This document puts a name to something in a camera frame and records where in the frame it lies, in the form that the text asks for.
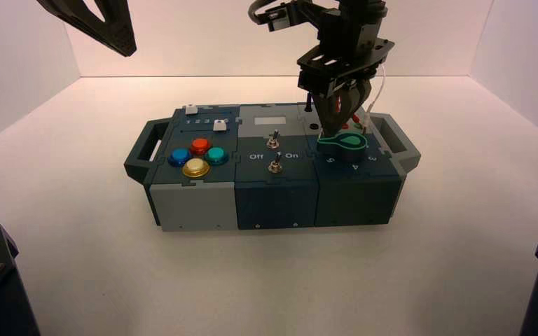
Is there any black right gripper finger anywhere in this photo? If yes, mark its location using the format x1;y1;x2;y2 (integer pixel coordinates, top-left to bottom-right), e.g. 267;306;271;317
317;90;352;138
352;77;374;118

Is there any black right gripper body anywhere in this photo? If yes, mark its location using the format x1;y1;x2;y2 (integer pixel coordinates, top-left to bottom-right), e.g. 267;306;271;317
296;38;396;101

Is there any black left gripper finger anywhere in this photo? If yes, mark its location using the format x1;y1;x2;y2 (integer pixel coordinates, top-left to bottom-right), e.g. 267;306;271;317
106;0;138;57
36;0;129;57

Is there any green pointer knob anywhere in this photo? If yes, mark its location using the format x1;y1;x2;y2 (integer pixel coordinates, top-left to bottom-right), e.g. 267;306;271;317
317;132;368;156

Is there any white rectangular display window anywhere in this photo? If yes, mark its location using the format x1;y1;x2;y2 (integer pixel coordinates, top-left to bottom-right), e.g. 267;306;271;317
254;115;287;127

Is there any dark blue grey control box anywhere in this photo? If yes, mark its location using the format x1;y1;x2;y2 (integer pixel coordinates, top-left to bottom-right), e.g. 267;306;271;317
124;102;422;233

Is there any teal round push button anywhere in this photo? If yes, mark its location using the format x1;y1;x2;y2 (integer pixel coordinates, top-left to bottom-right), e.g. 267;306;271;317
203;146;230;167

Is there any red round push button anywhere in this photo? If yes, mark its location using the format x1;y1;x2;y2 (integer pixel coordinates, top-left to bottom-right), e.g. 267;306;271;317
189;137;213;157

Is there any blue round push button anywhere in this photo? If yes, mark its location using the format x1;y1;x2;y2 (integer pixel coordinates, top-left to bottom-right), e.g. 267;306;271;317
167;148;193;168

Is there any yellow round push button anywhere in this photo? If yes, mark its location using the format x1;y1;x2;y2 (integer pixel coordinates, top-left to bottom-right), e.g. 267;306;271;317
181;157;212;179

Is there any thin white cable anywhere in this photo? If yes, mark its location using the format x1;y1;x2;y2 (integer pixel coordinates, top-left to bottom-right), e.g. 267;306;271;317
366;64;387;126

